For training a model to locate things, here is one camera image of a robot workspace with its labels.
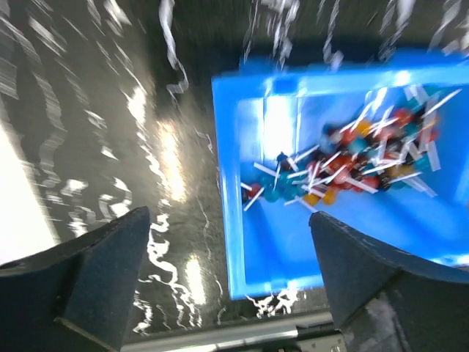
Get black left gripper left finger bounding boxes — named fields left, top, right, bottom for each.
left=1, top=207, right=150, bottom=351

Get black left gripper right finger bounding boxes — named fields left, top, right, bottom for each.
left=309, top=212, right=468, bottom=351

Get blue bin with lollipops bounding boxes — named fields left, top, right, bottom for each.
left=212, top=51, right=468, bottom=299

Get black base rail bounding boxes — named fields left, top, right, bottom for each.
left=122, top=312, right=334, bottom=351

